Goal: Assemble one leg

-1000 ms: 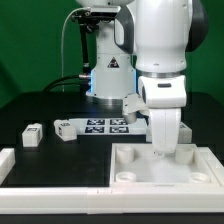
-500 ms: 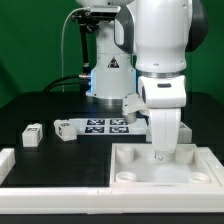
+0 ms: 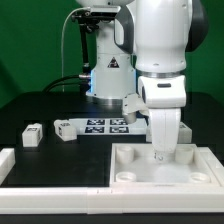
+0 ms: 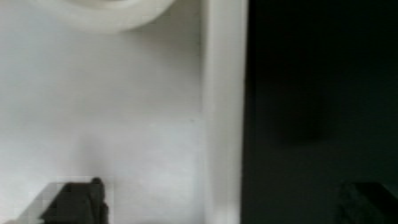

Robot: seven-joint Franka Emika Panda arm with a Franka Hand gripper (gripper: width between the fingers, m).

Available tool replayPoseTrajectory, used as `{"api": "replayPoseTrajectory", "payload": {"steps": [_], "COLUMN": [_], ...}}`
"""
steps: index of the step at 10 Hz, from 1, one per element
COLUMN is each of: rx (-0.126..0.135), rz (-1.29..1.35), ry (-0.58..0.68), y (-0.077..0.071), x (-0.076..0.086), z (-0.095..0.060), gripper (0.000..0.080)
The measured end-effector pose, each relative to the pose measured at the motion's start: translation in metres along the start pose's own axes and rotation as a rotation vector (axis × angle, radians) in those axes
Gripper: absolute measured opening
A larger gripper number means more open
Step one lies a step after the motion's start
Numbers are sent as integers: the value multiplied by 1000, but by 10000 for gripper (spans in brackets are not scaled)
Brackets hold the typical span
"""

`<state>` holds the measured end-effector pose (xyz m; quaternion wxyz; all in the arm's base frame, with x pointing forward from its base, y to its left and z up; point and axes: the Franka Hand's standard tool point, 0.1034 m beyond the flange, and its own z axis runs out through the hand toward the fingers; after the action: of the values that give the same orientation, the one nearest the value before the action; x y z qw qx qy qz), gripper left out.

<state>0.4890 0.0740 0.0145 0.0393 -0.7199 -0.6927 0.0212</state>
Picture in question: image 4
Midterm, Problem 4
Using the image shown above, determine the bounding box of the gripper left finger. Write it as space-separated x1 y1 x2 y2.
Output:
39 178 108 224

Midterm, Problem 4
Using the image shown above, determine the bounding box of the white square table top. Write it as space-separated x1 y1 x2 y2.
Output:
0 0 249 224

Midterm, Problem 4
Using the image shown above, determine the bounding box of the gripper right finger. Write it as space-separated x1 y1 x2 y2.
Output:
337 182 398 224

